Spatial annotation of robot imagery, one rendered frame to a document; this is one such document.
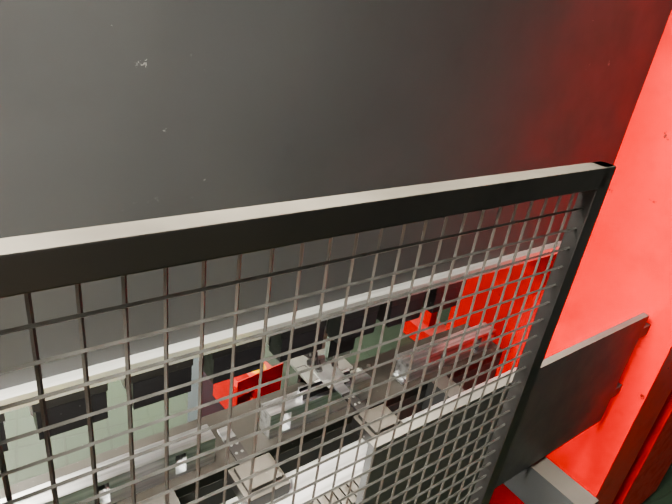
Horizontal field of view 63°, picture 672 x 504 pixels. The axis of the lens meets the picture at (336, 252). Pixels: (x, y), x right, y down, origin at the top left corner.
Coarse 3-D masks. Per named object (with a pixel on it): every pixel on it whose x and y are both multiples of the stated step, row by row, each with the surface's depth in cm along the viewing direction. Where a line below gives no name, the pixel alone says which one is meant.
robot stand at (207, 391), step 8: (192, 368) 246; (192, 376) 248; (192, 384) 250; (208, 384) 241; (192, 392) 252; (208, 392) 243; (192, 400) 253; (208, 400) 246; (208, 408) 248; (216, 408) 250; (224, 408) 252; (192, 416) 257
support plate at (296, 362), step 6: (318, 354) 186; (294, 360) 181; (300, 360) 181; (306, 360) 182; (342, 360) 184; (294, 366) 178; (342, 366) 181; (348, 366) 182; (306, 372) 176; (306, 378) 174; (312, 378) 174; (318, 378) 174
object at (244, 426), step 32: (384, 352) 213; (480, 352) 222; (384, 384) 196; (416, 384) 198; (224, 416) 171; (352, 416) 181; (128, 448) 155; (224, 448) 160; (256, 448) 162; (288, 448) 168; (32, 480) 142
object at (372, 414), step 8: (344, 384) 173; (344, 392) 169; (352, 400) 167; (360, 408) 164; (376, 408) 161; (360, 416) 157; (368, 416) 157; (376, 416) 158; (392, 416) 158; (352, 424) 159; (360, 424) 156; (376, 424) 155; (384, 424) 155; (392, 424) 156; (368, 432) 153; (376, 432) 152
